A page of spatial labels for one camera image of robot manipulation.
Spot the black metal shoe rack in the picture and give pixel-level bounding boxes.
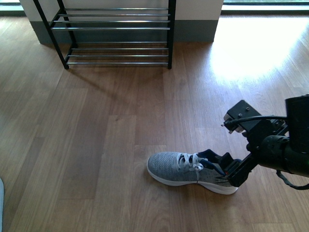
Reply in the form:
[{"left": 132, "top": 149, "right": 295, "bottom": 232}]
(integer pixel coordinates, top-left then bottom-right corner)
[{"left": 34, "top": 0, "right": 176, "bottom": 69}]

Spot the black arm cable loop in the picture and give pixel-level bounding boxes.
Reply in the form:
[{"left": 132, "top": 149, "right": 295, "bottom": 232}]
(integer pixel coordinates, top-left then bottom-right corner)
[{"left": 276, "top": 169, "right": 309, "bottom": 190}]

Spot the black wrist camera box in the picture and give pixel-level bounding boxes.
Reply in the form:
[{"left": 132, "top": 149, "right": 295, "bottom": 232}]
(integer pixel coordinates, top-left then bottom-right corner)
[{"left": 222, "top": 100, "right": 261, "bottom": 133}]

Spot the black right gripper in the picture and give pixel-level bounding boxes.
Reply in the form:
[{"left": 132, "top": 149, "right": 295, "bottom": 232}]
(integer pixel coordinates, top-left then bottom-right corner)
[{"left": 216, "top": 118, "right": 290, "bottom": 187}]

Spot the black camera cable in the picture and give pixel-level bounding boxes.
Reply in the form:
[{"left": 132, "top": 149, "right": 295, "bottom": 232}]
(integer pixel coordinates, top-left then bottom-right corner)
[{"left": 221, "top": 115, "right": 288, "bottom": 129}]

